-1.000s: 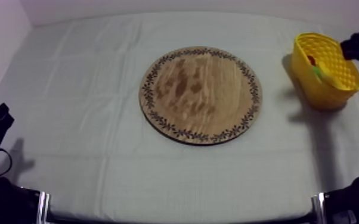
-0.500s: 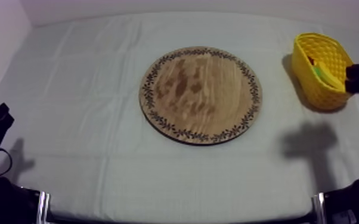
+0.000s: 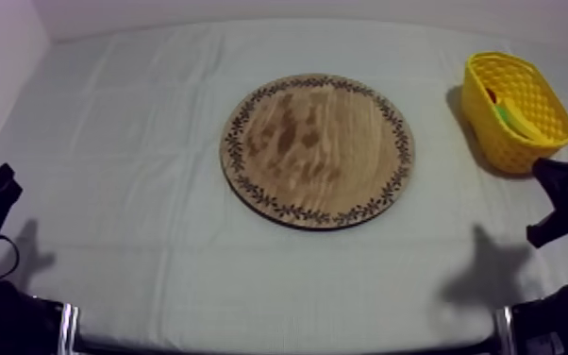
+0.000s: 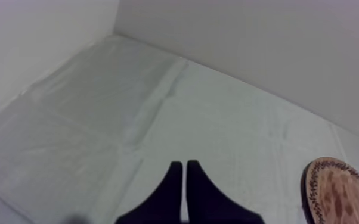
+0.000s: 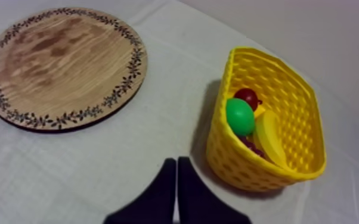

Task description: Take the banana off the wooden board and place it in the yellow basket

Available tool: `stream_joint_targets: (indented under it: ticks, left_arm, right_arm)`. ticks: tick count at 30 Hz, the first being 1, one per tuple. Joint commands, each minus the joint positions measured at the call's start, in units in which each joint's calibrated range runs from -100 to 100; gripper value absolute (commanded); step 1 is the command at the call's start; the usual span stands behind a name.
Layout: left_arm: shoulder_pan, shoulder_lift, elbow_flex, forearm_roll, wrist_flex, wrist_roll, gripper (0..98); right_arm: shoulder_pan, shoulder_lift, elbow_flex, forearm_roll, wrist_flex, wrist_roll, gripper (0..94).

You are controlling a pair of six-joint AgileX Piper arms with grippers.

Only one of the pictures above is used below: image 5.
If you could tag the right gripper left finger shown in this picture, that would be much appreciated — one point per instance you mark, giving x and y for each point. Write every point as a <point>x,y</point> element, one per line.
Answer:
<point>157,203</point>

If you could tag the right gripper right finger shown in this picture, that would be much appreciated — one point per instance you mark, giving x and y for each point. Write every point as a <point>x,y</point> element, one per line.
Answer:
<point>198,204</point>

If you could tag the yellow toy banana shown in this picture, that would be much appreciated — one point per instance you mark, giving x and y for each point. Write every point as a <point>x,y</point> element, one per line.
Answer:
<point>271,139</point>

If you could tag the yellow plastic basket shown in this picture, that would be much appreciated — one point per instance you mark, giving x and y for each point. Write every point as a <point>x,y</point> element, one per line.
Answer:
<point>295,125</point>

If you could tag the round wooden board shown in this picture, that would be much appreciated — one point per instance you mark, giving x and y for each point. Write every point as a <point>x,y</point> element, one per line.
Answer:
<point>63,67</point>

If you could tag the purple toy grapes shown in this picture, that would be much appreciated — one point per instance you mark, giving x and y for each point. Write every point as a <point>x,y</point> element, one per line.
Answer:
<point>252,146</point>

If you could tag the green toy pear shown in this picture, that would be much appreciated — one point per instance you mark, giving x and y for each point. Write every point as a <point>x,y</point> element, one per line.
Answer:
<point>240,116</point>

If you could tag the small red fruit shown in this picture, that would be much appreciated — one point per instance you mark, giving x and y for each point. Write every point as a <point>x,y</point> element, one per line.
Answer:
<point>247,96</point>

